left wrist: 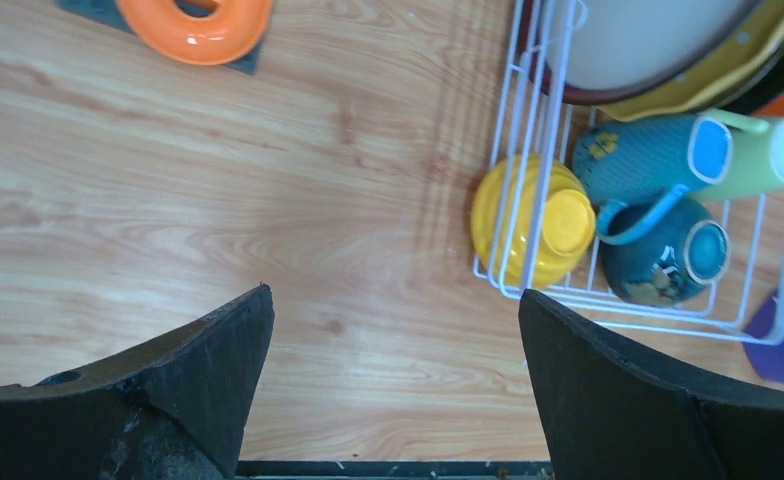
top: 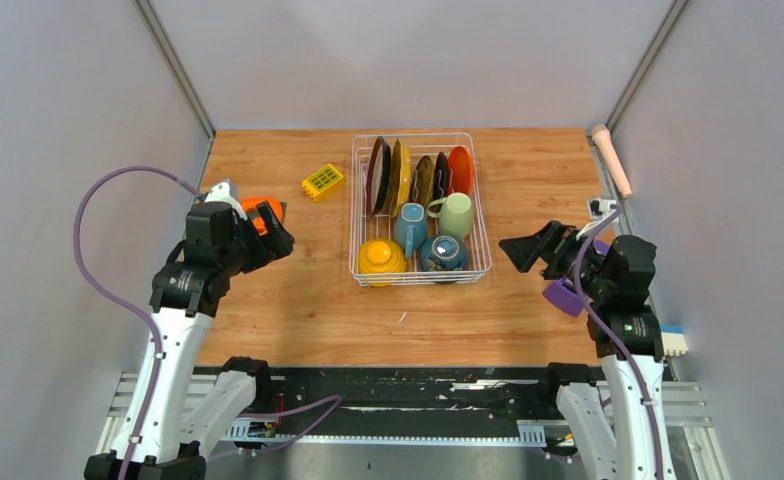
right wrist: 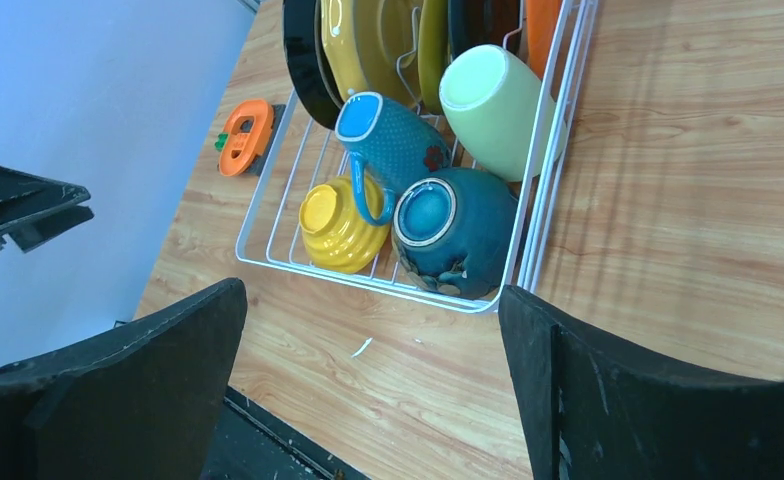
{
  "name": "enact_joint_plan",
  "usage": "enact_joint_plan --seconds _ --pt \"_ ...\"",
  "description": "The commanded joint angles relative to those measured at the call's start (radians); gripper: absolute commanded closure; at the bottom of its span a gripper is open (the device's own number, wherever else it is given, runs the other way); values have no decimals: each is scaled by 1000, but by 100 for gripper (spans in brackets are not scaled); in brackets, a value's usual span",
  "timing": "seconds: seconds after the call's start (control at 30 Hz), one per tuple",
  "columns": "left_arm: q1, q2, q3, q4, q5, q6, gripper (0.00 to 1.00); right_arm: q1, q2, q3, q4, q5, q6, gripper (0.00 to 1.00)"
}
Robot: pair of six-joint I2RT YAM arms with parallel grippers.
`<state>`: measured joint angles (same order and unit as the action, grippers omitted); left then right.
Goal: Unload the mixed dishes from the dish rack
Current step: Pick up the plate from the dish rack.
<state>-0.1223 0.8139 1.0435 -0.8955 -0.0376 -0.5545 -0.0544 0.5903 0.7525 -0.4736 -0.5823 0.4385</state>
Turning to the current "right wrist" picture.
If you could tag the yellow dotted plate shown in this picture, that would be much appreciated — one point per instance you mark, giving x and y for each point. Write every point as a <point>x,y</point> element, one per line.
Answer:
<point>369,47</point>

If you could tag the black plate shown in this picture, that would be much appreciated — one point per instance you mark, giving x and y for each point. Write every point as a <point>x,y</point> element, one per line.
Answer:
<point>476,22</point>

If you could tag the light green mug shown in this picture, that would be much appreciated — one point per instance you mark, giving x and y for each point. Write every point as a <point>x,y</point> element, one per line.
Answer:
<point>490,98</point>

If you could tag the blue dotted mug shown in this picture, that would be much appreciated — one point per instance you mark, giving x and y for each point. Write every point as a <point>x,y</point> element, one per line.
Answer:
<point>390,148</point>

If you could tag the yellow ribbed bowl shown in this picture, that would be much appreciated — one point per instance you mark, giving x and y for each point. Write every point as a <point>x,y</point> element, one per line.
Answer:
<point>335,236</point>

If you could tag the olive patterned plate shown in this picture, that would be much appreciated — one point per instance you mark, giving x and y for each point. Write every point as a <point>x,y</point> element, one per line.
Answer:
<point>432,52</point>

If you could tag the white wire dish rack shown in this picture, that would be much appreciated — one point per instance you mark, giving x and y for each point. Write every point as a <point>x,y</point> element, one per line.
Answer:
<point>301,156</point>

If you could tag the orange plate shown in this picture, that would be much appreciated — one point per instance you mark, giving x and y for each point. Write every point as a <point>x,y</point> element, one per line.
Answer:
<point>541,20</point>

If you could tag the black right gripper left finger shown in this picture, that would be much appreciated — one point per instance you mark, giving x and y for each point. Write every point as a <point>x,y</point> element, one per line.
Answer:
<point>138,401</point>

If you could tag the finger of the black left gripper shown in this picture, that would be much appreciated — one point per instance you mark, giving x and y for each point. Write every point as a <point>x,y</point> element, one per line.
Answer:
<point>25,197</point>
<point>31,235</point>

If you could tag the dark blue floral bowl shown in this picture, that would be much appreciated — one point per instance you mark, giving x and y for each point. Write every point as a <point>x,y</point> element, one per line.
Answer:
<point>452,232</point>

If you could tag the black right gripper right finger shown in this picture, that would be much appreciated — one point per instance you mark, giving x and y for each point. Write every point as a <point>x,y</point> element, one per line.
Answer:
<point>594,405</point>

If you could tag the dark red rimmed white plate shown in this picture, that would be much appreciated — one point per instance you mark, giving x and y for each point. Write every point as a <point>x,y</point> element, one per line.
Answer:
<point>307,64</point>

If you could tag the orange handle toy on pad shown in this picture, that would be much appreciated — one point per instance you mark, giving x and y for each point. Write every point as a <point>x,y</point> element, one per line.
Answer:
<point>246,140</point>

